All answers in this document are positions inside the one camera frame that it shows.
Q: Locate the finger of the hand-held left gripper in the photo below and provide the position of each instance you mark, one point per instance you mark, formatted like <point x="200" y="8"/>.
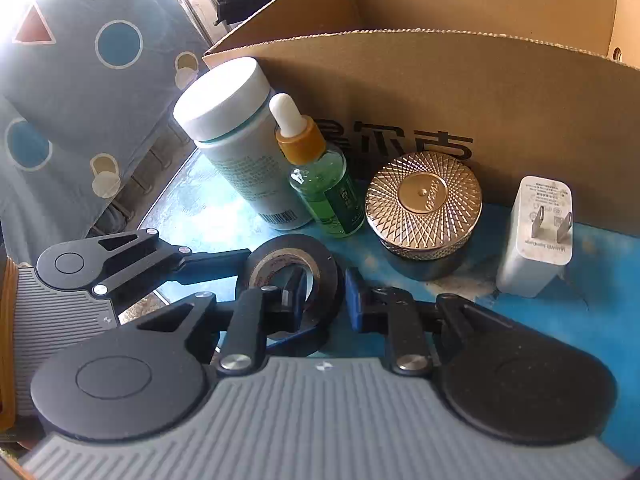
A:
<point x="210" y="260"/>

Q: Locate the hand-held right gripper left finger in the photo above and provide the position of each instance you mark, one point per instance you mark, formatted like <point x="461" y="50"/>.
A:
<point x="292" y="310"/>

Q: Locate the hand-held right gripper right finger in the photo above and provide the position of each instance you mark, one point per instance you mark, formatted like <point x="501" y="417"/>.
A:
<point x="356" y="300"/>

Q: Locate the black tape roll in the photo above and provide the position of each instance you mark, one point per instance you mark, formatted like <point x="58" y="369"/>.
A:
<point x="330" y="280"/>

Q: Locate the green dropper bottle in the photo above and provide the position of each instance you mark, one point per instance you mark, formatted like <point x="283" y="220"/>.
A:
<point x="325" y="195"/>

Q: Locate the white charger plug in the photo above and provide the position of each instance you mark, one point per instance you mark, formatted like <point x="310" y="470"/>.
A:
<point x="530" y="260"/>

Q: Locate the brown cardboard box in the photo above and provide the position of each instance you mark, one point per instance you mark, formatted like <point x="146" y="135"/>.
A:
<point x="450" y="85"/>

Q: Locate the gold lid cosmetic jar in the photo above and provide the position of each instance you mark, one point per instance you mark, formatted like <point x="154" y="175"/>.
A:
<point x="425" y="195"/>

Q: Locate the white plastic jar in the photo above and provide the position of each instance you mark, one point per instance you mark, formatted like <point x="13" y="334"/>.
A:
<point x="225" y="110"/>

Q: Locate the grey patterned blanket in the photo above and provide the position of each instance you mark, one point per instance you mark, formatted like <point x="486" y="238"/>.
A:
<point x="100" y="100"/>

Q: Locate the black padded rest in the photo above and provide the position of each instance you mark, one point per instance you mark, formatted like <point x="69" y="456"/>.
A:
<point x="250" y="0"/>

